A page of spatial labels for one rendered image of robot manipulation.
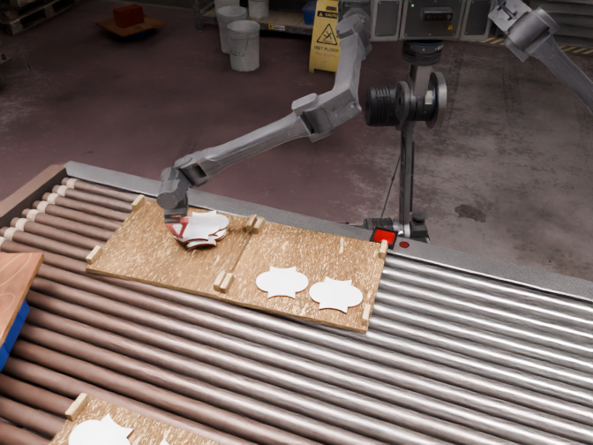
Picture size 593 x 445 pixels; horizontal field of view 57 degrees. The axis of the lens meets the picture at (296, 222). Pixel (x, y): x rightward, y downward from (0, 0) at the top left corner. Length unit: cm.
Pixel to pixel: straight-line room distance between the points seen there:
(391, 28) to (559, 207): 217
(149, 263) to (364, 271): 62
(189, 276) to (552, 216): 256
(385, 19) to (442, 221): 176
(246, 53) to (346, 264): 367
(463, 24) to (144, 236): 121
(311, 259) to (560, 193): 252
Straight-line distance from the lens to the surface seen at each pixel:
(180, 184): 151
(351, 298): 150
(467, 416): 137
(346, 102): 139
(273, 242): 168
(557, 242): 346
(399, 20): 188
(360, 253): 165
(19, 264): 161
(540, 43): 149
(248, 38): 502
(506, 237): 338
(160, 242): 172
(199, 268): 161
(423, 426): 133
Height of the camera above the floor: 203
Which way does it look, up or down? 39 degrees down
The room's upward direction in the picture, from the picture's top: 1 degrees clockwise
